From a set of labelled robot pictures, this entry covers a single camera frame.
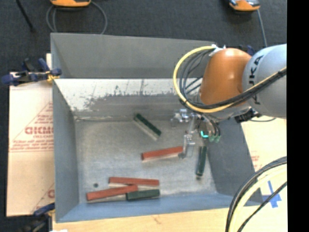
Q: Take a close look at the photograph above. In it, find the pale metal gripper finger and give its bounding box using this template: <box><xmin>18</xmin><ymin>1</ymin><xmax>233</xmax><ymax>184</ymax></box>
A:
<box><xmin>187</xmin><ymin>139</ymin><xmax>196</xmax><ymax>158</ymax></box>
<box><xmin>178</xmin><ymin>134</ymin><xmax>190</xmax><ymax>160</ymax></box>

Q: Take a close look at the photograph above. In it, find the dark green flat block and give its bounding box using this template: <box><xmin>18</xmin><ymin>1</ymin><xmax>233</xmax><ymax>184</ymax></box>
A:
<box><xmin>195</xmin><ymin>145</ymin><xmax>209</xmax><ymax>180</ymax></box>
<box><xmin>125</xmin><ymin>188</ymin><xmax>161</xmax><ymax>202</ymax></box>
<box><xmin>132</xmin><ymin>113</ymin><xmax>163</xmax><ymax>142</ymax></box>

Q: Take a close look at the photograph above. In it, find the red-brown flat block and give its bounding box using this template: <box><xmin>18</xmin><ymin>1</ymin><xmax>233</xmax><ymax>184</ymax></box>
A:
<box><xmin>107</xmin><ymin>176</ymin><xmax>160</xmax><ymax>189</ymax></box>
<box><xmin>85</xmin><ymin>184</ymin><xmax>139</xmax><ymax>203</ymax></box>
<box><xmin>140</xmin><ymin>145</ymin><xmax>184</xmax><ymax>163</ymax></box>

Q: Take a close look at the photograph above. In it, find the grey metal bin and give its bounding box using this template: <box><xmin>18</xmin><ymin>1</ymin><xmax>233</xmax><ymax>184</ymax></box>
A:
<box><xmin>50</xmin><ymin>32</ymin><xmax>264</xmax><ymax>223</ymax></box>

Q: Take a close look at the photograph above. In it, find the brown cardboard board, red print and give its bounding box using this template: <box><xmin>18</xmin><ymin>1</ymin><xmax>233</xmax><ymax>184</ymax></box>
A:
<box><xmin>6</xmin><ymin>78</ymin><xmax>287</xmax><ymax>232</ymax></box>

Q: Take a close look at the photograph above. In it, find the black cylinder on white bracket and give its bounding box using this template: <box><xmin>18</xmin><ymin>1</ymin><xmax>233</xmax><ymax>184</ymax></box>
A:
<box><xmin>234</xmin><ymin>109</ymin><xmax>258</xmax><ymax>124</ymax></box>

